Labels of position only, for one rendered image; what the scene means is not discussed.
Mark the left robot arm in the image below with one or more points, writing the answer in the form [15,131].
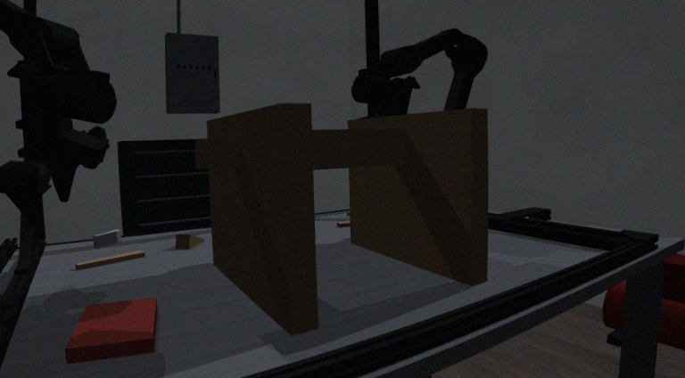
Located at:
[468,59]

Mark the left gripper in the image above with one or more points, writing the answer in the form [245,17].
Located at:
[391,111]

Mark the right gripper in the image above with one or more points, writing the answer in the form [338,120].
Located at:
[31,178]

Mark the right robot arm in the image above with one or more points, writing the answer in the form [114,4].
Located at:
[83,95]

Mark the dark brown wooden rail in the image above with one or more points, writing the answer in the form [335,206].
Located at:
[332,148]

